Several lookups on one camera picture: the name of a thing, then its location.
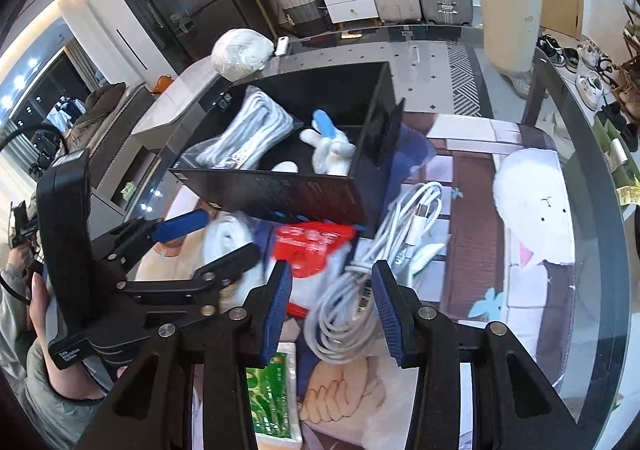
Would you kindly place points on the red white packet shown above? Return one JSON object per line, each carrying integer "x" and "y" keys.
{"x": 310, "y": 240}

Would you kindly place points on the grey white striped pack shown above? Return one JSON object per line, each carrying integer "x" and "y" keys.
{"x": 250, "y": 125}

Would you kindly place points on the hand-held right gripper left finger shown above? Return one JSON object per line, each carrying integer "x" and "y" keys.
{"x": 277, "y": 315}

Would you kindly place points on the black storage box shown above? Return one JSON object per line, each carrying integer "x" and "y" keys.
{"x": 300, "y": 200}

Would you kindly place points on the person's left hand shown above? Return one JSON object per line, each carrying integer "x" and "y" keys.
{"x": 39, "y": 310}

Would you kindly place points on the white plastic bag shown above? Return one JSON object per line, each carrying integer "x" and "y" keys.
{"x": 237, "y": 50}

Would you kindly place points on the woven basket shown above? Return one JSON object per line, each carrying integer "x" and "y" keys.
{"x": 300, "y": 5}

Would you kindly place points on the green paper bag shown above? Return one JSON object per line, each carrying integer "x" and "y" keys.
{"x": 612, "y": 150}

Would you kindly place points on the beige tumbler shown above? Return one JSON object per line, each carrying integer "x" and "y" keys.
{"x": 510, "y": 20}

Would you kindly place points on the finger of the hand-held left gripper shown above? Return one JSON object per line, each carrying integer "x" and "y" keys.
{"x": 235, "y": 260}
{"x": 180, "y": 225}

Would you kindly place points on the white marble table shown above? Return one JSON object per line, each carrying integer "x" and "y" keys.
{"x": 170, "y": 100}

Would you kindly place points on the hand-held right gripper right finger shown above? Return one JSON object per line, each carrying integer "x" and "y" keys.
{"x": 390, "y": 315}

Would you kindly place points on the person's left forearm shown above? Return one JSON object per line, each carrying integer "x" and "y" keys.
{"x": 45, "y": 415}

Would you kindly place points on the wooden shoe rack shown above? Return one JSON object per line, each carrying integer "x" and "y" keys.
{"x": 631, "y": 60}

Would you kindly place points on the group of shoes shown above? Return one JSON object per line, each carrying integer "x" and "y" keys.
{"x": 587, "y": 80}

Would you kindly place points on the white sachet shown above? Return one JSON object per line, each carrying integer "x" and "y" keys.
{"x": 425, "y": 255}

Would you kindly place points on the white blue plush toy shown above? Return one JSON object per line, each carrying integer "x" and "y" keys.
{"x": 330, "y": 150}

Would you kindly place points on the white foam wrap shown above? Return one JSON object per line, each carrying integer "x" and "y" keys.
{"x": 222, "y": 235}

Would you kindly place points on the orange bag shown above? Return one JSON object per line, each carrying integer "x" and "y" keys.
{"x": 161, "y": 82}

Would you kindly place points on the dark coat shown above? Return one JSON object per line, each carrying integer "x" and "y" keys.
{"x": 95, "y": 115}

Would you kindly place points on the green white packet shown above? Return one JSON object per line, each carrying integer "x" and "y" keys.
{"x": 272, "y": 390}

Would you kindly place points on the black white patterned rug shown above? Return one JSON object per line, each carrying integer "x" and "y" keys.
{"x": 465, "y": 80}

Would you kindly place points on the small white device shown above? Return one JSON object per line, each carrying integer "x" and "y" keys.
{"x": 282, "y": 46}

